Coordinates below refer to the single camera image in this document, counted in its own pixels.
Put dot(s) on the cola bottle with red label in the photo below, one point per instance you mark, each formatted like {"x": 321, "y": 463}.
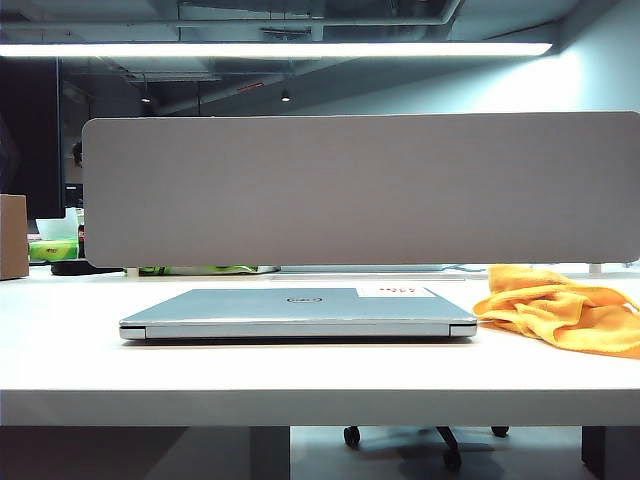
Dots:
{"x": 82, "y": 240}

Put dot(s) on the grey fabric desk divider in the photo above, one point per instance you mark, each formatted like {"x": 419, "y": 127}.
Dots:
{"x": 360, "y": 190}

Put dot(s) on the green and white packet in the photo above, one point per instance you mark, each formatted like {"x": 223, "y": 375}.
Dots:
{"x": 200, "y": 270}

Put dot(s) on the white label with red print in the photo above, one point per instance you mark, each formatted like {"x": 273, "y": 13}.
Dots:
{"x": 395, "y": 291}

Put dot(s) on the round ceiling spot lamp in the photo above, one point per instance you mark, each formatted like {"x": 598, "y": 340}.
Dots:
{"x": 285, "y": 96}

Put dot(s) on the brown cardboard box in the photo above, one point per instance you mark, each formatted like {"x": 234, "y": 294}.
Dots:
{"x": 12, "y": 235}

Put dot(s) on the long ceiling light strip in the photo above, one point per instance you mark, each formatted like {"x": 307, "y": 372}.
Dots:
{"x": 275, "y": 49}

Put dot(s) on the black office chair base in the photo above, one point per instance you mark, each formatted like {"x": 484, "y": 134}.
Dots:
{"x": 440, "y": 440}

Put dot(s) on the black monitor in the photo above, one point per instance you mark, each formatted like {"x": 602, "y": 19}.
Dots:
{"x": 30, "y": 140}

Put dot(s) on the yellow microfibre rag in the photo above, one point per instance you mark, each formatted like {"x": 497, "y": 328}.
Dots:
{"x": 565, "y": 312}

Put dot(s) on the white divider bracket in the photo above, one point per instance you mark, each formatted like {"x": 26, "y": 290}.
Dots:
{"x": 131, "y": 272}
{"x": 595, "y": 268}

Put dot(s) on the dark table leg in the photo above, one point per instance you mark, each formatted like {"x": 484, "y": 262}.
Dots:
{"x": 270, "y": 452}
{"x": 610, "y": 452}

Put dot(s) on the silver closed laptop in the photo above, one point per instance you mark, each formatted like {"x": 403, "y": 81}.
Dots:
{"x": 280, "y": 310}

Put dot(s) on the green tissue box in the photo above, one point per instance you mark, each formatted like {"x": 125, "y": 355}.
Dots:
{"x": 52, "y": 242}

